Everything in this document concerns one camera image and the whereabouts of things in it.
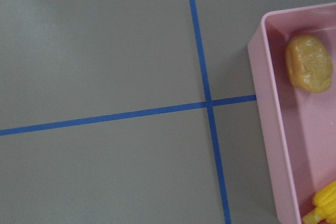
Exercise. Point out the brown toy potato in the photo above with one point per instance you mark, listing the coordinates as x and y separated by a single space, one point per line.
309 65

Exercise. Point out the yellow toy corn cob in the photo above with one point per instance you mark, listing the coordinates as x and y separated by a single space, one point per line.
324 206

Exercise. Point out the pink plastic bin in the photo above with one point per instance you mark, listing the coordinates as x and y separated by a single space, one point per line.
298 127

